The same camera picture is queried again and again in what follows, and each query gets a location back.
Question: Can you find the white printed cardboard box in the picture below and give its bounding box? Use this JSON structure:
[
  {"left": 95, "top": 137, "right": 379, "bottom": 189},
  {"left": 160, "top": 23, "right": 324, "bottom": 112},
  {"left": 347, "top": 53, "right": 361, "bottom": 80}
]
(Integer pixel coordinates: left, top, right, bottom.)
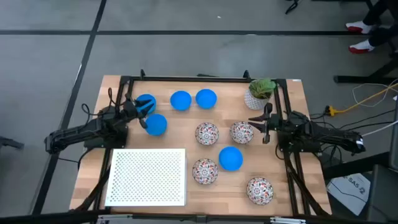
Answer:
[{"left": 326, "top": 173, "right": 371, "bottom": 217}]

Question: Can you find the blue plastic mini bowl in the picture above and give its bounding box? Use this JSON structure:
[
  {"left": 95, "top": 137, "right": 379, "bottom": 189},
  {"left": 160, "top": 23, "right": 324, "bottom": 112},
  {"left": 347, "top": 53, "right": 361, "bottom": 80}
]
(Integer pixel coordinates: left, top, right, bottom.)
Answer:
[
  {"left": 144, "top": 113, "right": 169, "bottom": 137},
  {"left": 170, "top": 90, "right": 193, "bottom": 111},
  {"left": 195, "top": 88, "right": 218, "bottom": 110},
  {"left": 218, "top": 146, "right": 244, "bottom": 172},
  {"left": 135, "top": 93, "right": 157, "bottom": 114}
]

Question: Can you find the thin white looped cable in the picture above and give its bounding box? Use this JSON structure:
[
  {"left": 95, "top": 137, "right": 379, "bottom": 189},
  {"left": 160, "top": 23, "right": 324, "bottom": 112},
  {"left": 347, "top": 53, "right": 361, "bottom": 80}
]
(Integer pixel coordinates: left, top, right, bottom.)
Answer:
[{"left": 352, "top": 79, "right": 398, "bottom": 108}]

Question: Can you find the floral patterned black bowl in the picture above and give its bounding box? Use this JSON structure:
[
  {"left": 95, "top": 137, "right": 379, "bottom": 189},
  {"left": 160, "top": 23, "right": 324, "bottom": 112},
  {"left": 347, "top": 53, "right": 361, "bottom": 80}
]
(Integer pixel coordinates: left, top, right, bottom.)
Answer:
[
  {"left": 229, "top": 121, "right": 254, "bottom": 145},
  {"left": 246, "top": 176, "right": 274, "bottom": 206},
  {"left": 195, "top": 122, "right": 220, "bottom": 146},
  {"left": 192, "top": 158, "right": 219, "bottom": 185}
]

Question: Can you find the person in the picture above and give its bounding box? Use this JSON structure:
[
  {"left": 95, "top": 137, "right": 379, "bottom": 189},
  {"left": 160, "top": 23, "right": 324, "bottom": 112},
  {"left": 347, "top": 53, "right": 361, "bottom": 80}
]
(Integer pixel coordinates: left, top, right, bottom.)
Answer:
[{"left": 362, "top": 0, "right": 398, "bottom": 47}]

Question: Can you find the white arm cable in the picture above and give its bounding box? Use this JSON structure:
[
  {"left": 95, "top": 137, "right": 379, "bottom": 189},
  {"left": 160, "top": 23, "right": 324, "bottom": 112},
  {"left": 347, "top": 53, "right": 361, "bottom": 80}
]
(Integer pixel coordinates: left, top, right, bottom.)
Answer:
[{"left": 362, "top": 119, "right": 398, "bottom": 138}]

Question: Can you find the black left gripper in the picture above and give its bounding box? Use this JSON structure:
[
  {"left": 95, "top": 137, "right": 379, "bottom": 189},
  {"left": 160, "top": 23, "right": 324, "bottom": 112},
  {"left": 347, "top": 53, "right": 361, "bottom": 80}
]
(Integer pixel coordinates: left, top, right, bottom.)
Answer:
[{"left": 123, "top": 92, "right": 155, "bottom": 129}]

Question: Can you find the black office desk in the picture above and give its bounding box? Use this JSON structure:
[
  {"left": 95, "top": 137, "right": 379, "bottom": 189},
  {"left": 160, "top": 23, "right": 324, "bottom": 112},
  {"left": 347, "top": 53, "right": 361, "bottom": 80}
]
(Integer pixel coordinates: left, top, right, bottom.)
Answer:
[{"left": 334, "top": 46, "right": 398, "bottom": 85}]

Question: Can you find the black floor stand bar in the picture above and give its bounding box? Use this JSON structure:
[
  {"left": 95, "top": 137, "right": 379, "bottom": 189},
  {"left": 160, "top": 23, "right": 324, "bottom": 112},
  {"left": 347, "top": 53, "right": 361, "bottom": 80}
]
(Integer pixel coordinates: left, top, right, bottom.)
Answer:
[{"left": 322, "top": 151, "right": 391, "bottom": 180}]

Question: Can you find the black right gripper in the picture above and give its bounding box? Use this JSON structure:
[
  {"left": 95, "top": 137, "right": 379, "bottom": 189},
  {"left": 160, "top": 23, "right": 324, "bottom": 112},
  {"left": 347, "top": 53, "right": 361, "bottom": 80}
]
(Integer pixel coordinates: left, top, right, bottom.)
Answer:
[{"left": 248, "top": 103, "right": 282, "bottom": 144}]

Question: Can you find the potted plant triangle-patterned pot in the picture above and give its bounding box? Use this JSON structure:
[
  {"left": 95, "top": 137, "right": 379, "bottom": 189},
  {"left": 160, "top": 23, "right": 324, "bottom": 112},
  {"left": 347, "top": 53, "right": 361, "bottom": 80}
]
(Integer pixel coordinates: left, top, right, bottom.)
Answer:
[{"left": 243, "top": 78, "right": 277, "bottom": 111}]

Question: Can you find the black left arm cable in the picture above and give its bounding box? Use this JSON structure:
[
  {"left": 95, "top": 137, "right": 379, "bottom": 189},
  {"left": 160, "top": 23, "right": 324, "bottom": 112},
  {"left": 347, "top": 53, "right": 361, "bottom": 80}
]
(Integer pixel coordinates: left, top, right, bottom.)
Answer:
[{"left": 80, "top": 86, "right": 115, "bottom": 118}]

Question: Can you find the white perforated mat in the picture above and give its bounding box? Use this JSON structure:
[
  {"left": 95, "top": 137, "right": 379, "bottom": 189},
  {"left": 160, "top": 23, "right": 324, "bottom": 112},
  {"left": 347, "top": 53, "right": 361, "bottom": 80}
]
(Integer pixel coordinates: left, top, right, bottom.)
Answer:
[{"left": 104, "top": 147, "right": 188, "bottom": 207}]

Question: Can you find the black aluminium rig frame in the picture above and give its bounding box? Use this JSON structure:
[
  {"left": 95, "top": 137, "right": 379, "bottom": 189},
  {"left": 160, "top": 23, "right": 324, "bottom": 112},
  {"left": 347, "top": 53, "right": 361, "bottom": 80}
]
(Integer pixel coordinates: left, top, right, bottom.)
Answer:
[{"left": 0, "top": 68, "right": 398, "bottom": 224}]

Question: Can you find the yellow extension cable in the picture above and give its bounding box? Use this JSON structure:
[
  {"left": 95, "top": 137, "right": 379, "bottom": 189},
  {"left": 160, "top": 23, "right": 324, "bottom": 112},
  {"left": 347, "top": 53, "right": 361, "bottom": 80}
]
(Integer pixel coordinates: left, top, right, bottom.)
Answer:
[{"left": 325, "top": 82, "right": 398, "bottom": 116}]

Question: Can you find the dark grey stand foot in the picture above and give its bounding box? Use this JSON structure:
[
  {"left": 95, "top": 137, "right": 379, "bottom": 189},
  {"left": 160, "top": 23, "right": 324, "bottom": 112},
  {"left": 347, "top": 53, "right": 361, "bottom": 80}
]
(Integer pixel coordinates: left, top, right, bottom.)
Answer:
[{"left": 0, "top": 136, "right": 25, "bottom": 150}]

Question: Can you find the dark grey cabinet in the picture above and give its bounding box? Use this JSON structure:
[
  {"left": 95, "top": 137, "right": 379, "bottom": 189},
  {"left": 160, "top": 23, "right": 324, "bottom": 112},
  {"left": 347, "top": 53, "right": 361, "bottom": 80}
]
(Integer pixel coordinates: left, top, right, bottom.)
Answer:
[{"left": 366, "top": 164, "right": 398, "bottom": 223}]

